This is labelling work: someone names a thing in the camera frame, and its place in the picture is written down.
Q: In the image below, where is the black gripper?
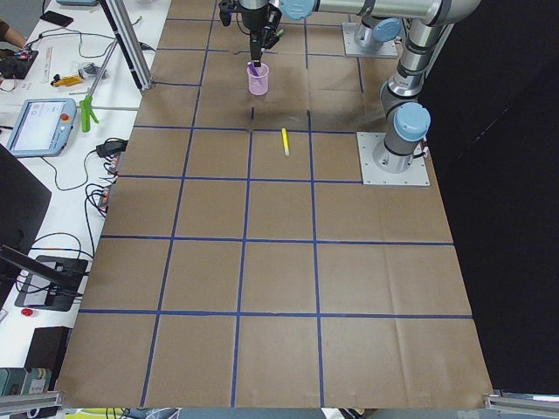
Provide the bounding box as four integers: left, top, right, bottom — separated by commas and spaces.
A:
250, 26, 280, 49

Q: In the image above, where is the purple highlighter pen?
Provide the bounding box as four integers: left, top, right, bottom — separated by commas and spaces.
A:
247, 61, 260, 86

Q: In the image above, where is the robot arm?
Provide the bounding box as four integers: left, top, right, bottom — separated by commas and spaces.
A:
237, 1, 480, 118
217, 0, 281, 31

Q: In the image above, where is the pink mesh cup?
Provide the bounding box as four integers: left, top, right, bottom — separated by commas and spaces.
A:
247, 62, 269, 96

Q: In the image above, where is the green highlighter pen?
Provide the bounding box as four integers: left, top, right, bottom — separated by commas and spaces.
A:
281, 127, 290, 157

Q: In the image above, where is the long metal grabber tool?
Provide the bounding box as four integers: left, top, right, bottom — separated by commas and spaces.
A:
80, 39, 118, 109

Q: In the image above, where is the black power adapter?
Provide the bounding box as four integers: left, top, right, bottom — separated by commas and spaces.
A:
95, 138, 128, 158

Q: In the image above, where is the green plastic clamp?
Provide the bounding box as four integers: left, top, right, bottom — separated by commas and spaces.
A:
79, 94, 99, 133

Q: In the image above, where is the yellow utility knife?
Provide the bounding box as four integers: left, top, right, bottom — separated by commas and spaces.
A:
51, 74, 84, 87

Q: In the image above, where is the black smartphone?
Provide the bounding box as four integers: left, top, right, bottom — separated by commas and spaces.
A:
40, 10, 73, 27

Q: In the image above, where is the blue teach pendant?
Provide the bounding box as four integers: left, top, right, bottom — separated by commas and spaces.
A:
7, 98, 77, 158

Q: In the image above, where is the black monitor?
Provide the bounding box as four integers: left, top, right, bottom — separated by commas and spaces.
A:
0, 148, 52, 303

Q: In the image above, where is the black monitor stand base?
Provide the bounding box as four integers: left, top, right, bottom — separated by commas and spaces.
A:
15, 255, 88, 312

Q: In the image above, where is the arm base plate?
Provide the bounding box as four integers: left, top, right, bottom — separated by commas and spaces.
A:
356, 132, 430, 187
342, 19, 401, 59

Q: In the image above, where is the aluminium frame post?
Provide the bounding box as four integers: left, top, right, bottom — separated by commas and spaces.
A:
100, 0, 153, 92

